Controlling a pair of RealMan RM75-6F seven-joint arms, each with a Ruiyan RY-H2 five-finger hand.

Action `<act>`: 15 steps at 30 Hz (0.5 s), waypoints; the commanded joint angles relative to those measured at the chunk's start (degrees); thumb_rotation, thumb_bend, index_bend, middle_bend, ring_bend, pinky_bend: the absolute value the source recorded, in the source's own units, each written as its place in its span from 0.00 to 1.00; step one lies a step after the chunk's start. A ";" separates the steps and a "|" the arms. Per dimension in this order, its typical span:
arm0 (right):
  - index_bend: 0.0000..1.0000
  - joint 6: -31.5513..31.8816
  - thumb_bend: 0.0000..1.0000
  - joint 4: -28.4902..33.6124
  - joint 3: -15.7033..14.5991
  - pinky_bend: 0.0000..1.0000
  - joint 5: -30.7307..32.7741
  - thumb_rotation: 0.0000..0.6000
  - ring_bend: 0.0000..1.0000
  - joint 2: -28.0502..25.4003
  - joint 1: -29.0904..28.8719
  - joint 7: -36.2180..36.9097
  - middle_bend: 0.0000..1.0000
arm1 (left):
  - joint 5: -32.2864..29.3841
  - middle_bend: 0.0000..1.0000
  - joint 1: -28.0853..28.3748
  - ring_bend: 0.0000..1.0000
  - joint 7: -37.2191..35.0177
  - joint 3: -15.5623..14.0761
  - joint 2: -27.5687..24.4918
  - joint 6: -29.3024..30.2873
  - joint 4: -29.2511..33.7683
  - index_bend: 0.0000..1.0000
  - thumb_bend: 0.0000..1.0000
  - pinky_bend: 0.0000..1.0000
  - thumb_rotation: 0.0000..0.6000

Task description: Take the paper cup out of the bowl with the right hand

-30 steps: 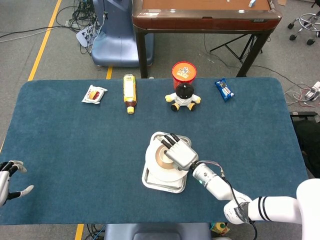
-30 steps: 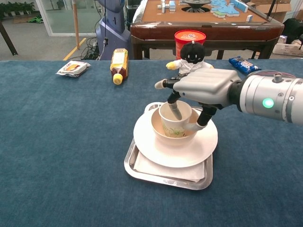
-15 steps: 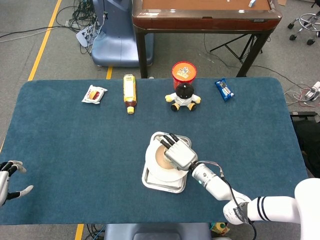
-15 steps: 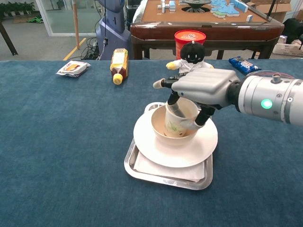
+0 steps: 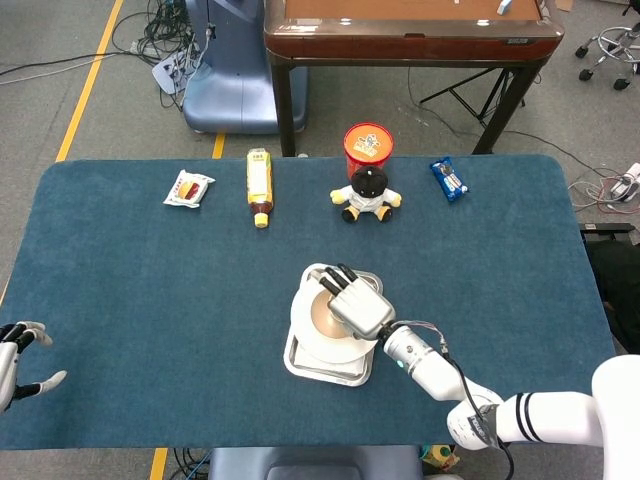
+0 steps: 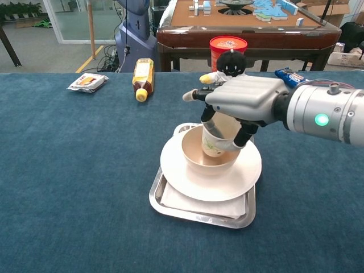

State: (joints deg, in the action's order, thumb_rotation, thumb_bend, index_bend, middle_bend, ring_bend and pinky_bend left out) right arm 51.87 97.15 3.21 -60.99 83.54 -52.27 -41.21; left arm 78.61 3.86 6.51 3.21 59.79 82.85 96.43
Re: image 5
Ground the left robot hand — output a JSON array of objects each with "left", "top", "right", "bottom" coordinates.
[{"left": 0, "top": 321, "right": 69, "bottom": 414}]

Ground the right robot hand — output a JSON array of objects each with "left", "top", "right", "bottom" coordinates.
[{"left": 319, "top": 263, "right": 397, "bottom": 347}]

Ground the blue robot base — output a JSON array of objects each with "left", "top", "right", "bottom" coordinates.
[{"left": 182, "top": 0, "right": 309, "bottom": 135}]

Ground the beige bowl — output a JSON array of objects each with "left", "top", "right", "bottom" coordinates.
[{"left": 309, "top": 292, "right": 347, "bottom": 339}]

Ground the white round plate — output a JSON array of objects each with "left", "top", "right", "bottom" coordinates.
[{"left": 290, "top": 272, "right": 381, "bottom": 365}]

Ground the silver metal tray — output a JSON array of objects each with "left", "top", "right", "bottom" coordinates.
[{"left": 282, "top": 263, "right": 385, "bottom": 387}]

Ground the black plush toy white coat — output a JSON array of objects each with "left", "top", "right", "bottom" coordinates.
[{"left": 329, "top": 167, "right": 403, "bottom": 224}]

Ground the blue cookie packet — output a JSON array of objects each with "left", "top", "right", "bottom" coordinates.
[{"left": 430, "top": 156, "right": 470, "bottom": 203}]

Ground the grey robot torso base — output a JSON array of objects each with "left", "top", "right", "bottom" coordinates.
[{"left": 207, "top": 444, "right": 426, "bottom": 480}]

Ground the red snack canister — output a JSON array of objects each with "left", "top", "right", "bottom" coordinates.
[{"left": 342, "top": 123, "right": 394, "bottom": 179}]

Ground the tea bottle yellow cap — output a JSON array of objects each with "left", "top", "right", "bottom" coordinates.
[{"left": 245, "top": 147, "right": 275, "bottom": 230}]

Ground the white snack packet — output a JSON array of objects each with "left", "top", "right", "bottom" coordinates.
[{"left": 162, "top": 169, "right": 217, "bottom": 209}]

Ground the brown mahjong table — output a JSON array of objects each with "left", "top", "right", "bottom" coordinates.
[{"left": 263, "top": 0, "right": 566, "bottom": 159}]

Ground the white power strip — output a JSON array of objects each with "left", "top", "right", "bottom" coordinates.
[{"left": 608, "top": 162, "right": 640, "bottom": 199}]

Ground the white floor power board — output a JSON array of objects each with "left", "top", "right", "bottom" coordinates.
[{"left": 151, "top": 53, "right": 192, "bottom": 95}]

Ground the office chair chrome base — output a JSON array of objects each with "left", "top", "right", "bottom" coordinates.
[{"left": 574, "top": 24, "right": 640, "bottom": 92}]

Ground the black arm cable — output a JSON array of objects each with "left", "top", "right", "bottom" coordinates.
[{"left": 438, "top": 343, "right": 516, "bottom": 480}]

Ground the floor cable bundle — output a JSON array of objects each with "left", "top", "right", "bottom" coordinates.
[{"left": 109, "top": 0, "right": 211, "bottom": 109}]

